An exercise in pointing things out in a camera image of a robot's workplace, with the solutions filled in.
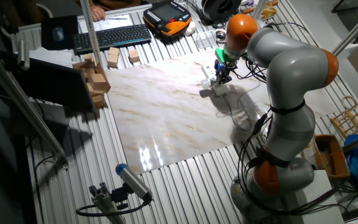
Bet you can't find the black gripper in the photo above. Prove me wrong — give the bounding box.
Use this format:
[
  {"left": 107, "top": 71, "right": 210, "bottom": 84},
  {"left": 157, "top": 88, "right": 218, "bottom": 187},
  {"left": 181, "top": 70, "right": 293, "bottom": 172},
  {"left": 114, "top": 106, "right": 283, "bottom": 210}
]
[{"left": 213, "top": 60, "right": 235, "bottom": 88}]

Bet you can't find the white plug adapter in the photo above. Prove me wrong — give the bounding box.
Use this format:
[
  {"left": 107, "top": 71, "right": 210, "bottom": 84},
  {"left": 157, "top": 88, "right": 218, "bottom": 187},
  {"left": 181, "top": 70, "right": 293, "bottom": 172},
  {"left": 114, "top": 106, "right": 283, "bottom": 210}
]
[{"left": 200, "top": 76, "right": 219, "bottom": 90}]

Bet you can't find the brown sleeved forearm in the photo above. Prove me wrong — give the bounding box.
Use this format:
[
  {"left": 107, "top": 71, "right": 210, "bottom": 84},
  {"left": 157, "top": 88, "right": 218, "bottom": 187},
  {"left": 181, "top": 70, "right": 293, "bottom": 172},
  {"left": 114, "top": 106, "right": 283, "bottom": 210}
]
[{"left": 75, "top": 0, "right": 142, "bottom": 11}]

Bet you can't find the person's bare hand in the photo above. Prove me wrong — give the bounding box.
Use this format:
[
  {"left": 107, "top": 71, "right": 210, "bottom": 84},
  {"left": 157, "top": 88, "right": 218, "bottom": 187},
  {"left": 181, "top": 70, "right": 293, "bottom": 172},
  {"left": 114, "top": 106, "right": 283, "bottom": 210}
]
[{"left": 90, "top": 4, "right": 107, "bottom": 22}]

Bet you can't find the white power strip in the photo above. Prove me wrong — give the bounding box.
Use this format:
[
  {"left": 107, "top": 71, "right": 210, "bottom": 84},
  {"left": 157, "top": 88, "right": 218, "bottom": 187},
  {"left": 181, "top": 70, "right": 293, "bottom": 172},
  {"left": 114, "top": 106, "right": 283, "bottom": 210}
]
[{"left": 201, "top": 63, "right": 230, "bottom": 98}]

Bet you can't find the green wrist adapter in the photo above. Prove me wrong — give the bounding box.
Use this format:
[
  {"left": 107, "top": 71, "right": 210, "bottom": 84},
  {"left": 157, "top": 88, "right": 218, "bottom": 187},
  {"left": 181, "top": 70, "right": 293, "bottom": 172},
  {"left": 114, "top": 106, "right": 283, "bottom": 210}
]
[{"left": 214, "top": 47, "right": 239, "bottom": 63}]

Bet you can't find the clear plastic box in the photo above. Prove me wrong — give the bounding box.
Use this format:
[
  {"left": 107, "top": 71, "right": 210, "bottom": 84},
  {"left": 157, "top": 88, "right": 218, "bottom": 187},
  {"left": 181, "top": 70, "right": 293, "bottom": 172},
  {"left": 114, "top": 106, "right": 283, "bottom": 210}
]
[{"left": 195, "top": 29, "right": 218, "bottom": 50}]

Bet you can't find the small metal bowl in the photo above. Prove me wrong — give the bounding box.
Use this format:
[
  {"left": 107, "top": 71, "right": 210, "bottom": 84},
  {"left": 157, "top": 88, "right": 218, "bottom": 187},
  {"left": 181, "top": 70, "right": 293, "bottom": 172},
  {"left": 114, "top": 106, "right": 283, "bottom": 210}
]
[{"left": 214, "top": 28, "right": 228, "bottom": 43}]

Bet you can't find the black spool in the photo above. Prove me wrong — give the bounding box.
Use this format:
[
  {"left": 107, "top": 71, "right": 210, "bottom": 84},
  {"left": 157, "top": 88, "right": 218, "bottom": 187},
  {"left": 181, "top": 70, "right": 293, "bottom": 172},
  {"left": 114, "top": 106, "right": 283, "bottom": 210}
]
[{"left": 201, "top": 0, "right": 243, "bottom": 24}]

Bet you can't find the marble pattern board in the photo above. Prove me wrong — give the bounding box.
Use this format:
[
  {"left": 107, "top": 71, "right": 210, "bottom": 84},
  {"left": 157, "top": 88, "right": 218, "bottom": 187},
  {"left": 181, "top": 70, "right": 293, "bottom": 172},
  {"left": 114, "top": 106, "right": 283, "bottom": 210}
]
[{"left": 104, "top": 49, "right": 339, "bottom": 175}]

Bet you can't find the orange and black teach pendant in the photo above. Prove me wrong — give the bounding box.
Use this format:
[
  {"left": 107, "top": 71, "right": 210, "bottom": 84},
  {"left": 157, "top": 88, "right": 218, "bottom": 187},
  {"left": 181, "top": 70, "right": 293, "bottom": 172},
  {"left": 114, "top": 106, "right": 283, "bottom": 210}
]
[{"left": 142, "top": 1, "right": 193, "bottom": 38}]

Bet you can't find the yellow toy bread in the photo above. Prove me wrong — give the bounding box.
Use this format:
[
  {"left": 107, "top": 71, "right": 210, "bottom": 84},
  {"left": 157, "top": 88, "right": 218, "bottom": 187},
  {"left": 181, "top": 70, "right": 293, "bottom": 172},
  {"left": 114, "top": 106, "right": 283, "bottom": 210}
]
[{"left": 260, "top": 1, "right": 279, "bottom": 20}]

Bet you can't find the black keyboard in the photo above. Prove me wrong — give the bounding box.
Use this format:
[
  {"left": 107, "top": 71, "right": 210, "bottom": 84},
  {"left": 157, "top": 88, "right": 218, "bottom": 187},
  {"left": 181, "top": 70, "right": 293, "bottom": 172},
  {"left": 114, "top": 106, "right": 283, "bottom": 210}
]
[{"left": 72, "top": 24, "right": 152, "bottom": 55}]

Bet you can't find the white paper sheet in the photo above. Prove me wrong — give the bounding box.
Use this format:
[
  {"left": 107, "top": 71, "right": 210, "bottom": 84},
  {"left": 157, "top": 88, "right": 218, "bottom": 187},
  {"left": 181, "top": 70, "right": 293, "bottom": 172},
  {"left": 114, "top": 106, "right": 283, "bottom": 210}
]
[{"left": 78, "top": 14, "right": 134, "bottom": 34}]

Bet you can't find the brown tray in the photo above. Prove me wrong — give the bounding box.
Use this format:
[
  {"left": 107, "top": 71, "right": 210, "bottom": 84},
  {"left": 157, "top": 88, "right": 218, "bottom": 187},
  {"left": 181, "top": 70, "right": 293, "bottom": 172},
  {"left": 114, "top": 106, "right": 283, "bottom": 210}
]
[{"left": 311, "top": 134, "right": 352, "bottom": 180}]

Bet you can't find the wooden rack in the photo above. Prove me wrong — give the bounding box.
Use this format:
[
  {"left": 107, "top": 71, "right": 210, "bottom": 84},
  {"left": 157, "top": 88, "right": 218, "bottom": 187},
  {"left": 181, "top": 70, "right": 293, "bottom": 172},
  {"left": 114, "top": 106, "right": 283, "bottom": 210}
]
[{"left": 330, "top": 95, "right": 358, "bottom": 139}]

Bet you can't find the slanted aluminium bar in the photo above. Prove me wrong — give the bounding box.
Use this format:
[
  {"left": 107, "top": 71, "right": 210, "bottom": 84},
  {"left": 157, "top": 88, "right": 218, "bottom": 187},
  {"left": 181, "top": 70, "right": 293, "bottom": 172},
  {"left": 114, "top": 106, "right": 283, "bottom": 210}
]
[{"left": 328, "top": 2, "right": 358, "bottom": 62}]

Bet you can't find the black mouse pad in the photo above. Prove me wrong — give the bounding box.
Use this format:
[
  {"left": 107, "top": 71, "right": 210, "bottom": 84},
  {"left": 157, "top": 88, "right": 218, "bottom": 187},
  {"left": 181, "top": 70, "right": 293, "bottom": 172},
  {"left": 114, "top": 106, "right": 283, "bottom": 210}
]
[{"left": 40, "top": 14, "right": 80, "bottom": 51}]

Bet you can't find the black monitor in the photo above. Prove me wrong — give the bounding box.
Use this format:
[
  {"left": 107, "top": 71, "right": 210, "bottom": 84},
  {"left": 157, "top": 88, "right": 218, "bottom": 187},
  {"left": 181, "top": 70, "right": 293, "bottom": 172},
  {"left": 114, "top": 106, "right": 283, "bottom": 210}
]
[{"left": 13, "top": 57, "right": 96, "bottom": 113}]

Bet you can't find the grey computer mouse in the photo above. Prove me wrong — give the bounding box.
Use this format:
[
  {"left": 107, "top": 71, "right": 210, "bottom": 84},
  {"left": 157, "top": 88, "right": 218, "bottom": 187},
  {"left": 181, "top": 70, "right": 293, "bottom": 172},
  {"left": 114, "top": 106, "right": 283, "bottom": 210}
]
[{"left": 52, "top": 26, "right": 65, "bottom": 42}]

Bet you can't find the long slanted aluminium beam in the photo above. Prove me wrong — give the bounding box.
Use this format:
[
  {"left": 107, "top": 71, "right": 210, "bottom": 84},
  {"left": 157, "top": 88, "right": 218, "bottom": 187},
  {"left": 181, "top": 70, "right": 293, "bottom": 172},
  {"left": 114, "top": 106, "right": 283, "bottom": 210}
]
[{"left": 0, "top": 42, "right": 70, "bottom": 170}]

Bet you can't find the grey power strip cable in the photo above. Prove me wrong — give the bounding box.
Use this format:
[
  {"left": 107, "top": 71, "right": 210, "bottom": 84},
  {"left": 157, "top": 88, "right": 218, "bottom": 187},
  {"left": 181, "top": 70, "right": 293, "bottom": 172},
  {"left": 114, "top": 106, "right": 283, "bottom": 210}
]
[{"left": 223, "top": 81, "right": 262, "bottom": 132}]

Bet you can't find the thin aluminium post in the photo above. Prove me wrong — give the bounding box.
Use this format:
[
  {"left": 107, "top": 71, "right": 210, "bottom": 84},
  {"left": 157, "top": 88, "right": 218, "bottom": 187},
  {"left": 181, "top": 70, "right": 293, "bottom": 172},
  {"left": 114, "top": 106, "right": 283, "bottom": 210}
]
[{"left": 249, "top": 0, "right": 269, "bottom": 20}]

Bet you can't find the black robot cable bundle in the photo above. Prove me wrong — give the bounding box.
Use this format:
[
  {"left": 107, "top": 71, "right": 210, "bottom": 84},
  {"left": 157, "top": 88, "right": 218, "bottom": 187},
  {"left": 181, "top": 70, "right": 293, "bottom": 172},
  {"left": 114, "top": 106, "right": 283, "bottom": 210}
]
[{"left": 228, "top": 21, "right": 348, "bottom": 218}]

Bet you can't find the silver camera with blue end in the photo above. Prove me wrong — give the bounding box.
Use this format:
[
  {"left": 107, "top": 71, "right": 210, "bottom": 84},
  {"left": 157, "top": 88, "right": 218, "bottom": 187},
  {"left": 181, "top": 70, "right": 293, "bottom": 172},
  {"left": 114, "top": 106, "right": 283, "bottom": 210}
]
[{"left": 115, "top": 163, "right": 154, "bottom": 202}]

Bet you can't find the upright aluminium post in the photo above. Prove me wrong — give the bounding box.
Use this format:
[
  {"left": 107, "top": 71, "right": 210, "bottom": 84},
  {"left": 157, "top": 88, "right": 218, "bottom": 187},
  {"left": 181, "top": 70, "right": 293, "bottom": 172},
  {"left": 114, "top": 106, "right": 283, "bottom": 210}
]
[{"left": 79, "top": 0, "right": 103, "bottom": 67}]

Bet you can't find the short aluminium profile mount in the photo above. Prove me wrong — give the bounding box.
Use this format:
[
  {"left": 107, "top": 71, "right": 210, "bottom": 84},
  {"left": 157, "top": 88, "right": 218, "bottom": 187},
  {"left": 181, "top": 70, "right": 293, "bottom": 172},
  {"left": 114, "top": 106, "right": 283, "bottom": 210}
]
[{"left": 88, "top": 182, "right": 127, "bottom": 224}]

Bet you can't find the black camera cable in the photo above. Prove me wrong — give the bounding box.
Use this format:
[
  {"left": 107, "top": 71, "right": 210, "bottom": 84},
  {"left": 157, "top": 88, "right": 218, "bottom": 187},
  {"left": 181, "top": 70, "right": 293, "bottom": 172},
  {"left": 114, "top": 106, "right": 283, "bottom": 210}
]
[{"left": 75, "top": 198, "right": 152, "bottom": 217}]

